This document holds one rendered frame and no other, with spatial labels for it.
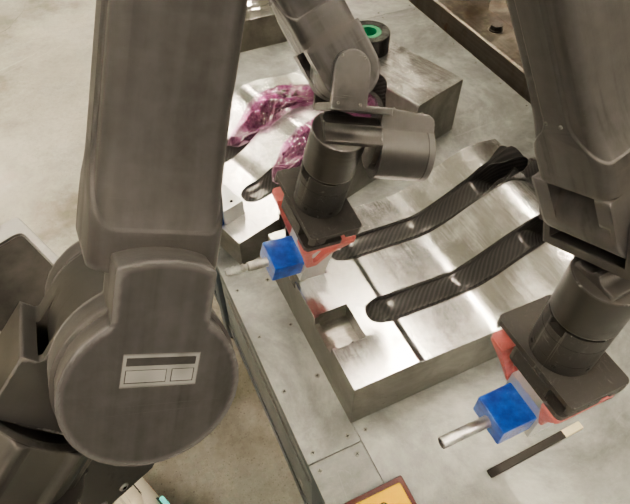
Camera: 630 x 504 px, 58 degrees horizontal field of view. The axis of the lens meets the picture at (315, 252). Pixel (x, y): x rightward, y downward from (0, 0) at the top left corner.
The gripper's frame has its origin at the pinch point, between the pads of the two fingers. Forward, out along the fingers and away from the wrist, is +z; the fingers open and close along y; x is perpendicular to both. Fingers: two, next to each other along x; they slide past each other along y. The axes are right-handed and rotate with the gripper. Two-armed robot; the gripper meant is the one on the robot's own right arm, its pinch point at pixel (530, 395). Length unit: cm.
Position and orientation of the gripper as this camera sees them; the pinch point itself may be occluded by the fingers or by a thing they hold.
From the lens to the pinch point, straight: 62.7
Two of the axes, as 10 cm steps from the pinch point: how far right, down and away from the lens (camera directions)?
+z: -0.2, 6.5, 7.6
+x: -9.1, 3.0, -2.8
